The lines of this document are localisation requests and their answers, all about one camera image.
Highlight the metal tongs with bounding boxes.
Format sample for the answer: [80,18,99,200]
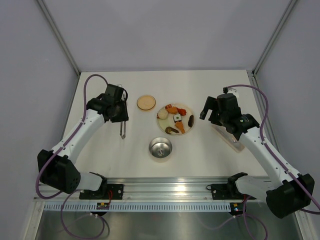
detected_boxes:
[119,121,127,140]

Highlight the white steamed bun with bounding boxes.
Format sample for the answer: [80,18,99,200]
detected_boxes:
[157,109,168,120]

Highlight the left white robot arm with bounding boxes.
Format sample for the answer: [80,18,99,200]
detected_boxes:
[36,84,129,199]

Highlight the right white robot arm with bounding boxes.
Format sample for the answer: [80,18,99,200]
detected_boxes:
[199,93,315,219]

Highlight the steel lunch box bowl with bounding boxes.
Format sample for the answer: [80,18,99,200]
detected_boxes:
[148,137,173,163]

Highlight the dark sea cucumber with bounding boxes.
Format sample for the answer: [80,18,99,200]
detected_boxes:
[188,114,195,128]

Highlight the clear cutlery case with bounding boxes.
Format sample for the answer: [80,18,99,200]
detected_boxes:
[212,125,245,153]

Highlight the metal spoon in case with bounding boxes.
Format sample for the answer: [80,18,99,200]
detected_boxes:
[220,130,241,148]

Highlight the red lobster piece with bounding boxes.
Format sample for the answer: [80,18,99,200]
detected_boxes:
[176,107,187,116]

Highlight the beige round lid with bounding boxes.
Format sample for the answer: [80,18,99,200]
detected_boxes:
[136,95,156,112]

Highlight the sushi roll piece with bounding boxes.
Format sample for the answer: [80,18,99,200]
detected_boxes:
[173,114,182,123]

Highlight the orange fried shrimp lower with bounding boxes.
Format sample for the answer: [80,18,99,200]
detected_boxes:
[175,121,185,134]

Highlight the orange fried piece upper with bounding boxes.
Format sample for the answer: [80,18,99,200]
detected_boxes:
[165,106,179,115]

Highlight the cream round plate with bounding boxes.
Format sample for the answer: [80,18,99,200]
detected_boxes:
[156,103,196,136]

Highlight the dark brown shrimp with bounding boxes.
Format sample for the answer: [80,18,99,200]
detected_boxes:
[165,126,180,135]

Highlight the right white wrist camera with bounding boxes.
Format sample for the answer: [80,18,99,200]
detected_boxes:
[222,87,240,99]

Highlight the right aluminium frame post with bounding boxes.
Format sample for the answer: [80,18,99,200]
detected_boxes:
[251,0,300,77]

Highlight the aluminium frame post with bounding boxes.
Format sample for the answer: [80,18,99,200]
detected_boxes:
[35,0,81,78]
[251,0,300,77]

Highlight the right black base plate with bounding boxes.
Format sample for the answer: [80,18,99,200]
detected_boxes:
[206,183,247,201]

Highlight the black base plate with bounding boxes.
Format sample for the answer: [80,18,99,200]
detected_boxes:
[206,183,247,201]
[79,183,124,200]

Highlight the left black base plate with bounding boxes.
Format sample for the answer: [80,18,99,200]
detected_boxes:
[79,183,124,200]

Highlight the aluminium mounting rail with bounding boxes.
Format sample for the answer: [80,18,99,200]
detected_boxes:
[37,176,266,201]

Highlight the left aluminium frame post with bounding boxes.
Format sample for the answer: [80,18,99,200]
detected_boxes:
[35,0,81,78]

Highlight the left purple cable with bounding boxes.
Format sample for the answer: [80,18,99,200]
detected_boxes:
[35,74,111,237]

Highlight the purple cable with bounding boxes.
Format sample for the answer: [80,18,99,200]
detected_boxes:
[35,74,111,237]
[194,84,320,240]

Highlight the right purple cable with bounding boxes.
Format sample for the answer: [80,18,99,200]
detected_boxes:
[194,84,320,240]

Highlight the white slotted cable duct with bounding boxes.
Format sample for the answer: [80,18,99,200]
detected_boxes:
[44,202,231,213]

